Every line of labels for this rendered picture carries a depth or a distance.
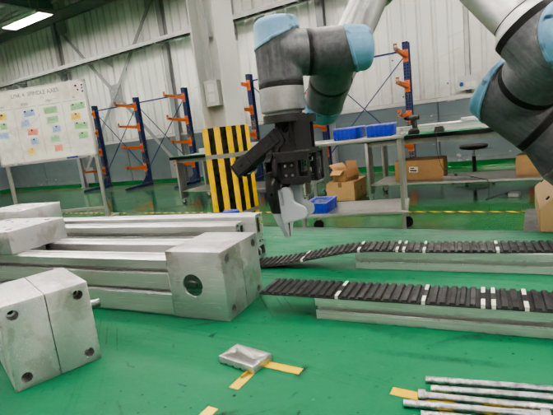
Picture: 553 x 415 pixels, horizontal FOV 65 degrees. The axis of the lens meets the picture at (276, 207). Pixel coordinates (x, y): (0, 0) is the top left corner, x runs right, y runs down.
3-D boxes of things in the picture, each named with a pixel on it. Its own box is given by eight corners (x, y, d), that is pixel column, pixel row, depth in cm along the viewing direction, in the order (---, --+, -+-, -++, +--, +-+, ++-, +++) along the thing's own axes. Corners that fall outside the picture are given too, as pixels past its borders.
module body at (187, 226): (266, 254, 86) (261, 212, 85) (241, 270, 77) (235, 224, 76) (11, 249, 121) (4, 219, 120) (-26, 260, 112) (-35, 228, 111)
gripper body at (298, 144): (309, 187, 70) (303, 110, 68) (262, 189, 73) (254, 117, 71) (325, 180, 76) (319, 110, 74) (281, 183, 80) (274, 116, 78)
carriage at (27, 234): (71, 251, 83) (63, 216, 82) (16, 270, 73) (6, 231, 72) (16, 249, 90) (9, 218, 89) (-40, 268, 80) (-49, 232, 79)
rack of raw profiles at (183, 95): (82, 193, 1128) (65, 106, 1089) (111, 187, 1203) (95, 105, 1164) (175, 188, 956) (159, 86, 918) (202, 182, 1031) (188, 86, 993)
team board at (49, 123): (5, 237, 602) (-29, 93, 568) (31, 228, 650) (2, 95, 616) (103, 229, 571) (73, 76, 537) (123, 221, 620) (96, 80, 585)
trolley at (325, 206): (413, 226, 402) (406, 114, 385) (411, 242, 351) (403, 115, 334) (306, 229, 437) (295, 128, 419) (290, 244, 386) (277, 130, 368)
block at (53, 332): (122, 349, 53) (107, 274, 51) (16, 393, 46) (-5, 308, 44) (95, 327, 60) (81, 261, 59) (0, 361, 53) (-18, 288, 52)
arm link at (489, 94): (536, 122, 92) (482, 85, 95) (579, 81, 80) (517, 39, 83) (505, 157, 89) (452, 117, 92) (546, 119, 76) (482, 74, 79)
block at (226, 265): (271, 286, 68) (263, 227, 66) (230, 322, 57) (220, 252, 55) (221, 284, 72) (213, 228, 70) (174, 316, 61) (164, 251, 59)
